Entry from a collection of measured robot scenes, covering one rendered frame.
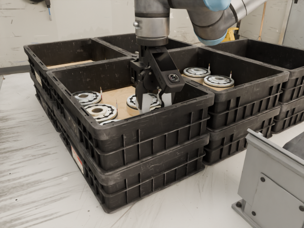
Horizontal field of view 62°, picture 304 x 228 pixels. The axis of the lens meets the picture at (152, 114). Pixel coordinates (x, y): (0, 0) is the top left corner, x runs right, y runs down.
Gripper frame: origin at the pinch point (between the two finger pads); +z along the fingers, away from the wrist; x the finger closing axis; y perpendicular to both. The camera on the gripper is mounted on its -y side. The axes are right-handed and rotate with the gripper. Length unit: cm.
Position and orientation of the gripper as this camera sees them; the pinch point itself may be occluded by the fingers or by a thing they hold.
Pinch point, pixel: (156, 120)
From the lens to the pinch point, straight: 63.7
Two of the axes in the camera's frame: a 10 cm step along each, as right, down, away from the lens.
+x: -9.0, 2.1, -3.9
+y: -4.4, -4.1, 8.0
